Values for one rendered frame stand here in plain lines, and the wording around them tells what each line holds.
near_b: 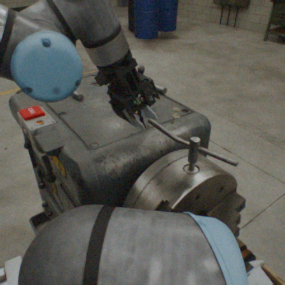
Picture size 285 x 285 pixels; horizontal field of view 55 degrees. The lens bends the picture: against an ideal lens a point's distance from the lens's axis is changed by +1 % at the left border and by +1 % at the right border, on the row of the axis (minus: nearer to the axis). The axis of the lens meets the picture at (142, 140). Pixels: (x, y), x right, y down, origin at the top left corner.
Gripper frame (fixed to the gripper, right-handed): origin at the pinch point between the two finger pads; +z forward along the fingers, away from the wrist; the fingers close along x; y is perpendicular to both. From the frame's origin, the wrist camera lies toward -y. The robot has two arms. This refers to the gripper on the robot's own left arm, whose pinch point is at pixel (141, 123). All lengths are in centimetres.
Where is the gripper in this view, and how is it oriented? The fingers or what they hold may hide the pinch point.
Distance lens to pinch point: 66.6
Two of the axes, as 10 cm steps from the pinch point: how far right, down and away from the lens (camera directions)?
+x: 7.4, -6.4, 2.1
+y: 5.8, 4.5, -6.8
